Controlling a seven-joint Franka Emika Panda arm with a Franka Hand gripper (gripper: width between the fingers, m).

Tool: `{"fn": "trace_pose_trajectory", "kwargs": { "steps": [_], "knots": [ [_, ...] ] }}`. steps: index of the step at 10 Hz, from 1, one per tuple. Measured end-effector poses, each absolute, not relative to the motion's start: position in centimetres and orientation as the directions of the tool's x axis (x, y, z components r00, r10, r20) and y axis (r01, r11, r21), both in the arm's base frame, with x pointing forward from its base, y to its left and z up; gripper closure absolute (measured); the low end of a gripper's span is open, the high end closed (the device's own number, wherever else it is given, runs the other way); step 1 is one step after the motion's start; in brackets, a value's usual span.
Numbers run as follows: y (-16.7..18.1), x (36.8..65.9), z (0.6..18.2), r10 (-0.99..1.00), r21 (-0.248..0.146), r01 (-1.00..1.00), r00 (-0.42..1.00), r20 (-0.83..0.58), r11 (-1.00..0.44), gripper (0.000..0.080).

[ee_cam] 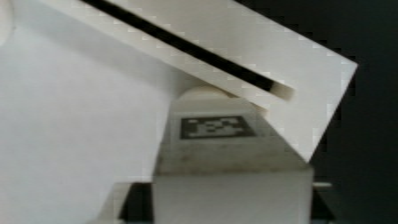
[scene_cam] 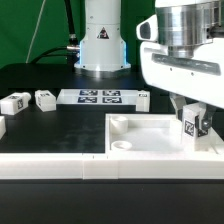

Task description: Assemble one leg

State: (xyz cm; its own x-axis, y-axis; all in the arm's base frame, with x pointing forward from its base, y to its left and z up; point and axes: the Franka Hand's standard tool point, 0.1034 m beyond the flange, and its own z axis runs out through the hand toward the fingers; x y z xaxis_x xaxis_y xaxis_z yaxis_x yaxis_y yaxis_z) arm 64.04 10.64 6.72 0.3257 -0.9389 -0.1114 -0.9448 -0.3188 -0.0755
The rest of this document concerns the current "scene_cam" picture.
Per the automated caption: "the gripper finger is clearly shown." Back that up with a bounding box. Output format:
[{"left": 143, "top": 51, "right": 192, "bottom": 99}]
[
  {"left": 199, "top": 105, "right": 216, "bottom": 131},
  {"left": 169, "top": 93, "right": 186, "bottom": 120}
]

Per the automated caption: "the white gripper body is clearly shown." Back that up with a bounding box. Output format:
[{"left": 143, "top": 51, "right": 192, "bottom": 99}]
[{"left": 135, "top": 13, "right": 224, "bottom": 110}]

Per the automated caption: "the white square tabletop part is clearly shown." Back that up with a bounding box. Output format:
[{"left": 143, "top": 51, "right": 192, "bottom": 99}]
[{"left": 105, "top": 114, "right": 224, "bottom": 156}]

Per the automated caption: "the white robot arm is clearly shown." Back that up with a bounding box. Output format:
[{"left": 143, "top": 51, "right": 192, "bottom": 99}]
[{"left": 75, "top": 0, "right": 224, "bottom": 130}]

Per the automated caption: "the white part left edge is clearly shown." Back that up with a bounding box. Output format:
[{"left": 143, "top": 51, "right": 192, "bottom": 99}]
[{"left": 0, "top": 116, "right": 6, "bottom": 140}]

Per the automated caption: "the black cable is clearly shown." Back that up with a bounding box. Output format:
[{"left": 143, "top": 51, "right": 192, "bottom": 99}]
[{"left": 29, "top": 0, "right": 82, "bottom": 64}]

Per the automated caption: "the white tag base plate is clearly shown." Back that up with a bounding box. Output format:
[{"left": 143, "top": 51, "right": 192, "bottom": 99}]
[{"left": 57, "top": 89, "right": 137, "bottom": 105}]

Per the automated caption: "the white thin cable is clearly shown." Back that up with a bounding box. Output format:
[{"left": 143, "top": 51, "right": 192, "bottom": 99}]
[{"left": 25, "top": 0, "right": 48, "bottom": 64}]

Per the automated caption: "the white L-shaped obstacle wall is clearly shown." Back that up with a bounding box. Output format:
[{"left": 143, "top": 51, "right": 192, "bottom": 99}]
[{"left": 0, "top": 153, "right": 224, "bottom": 179}]

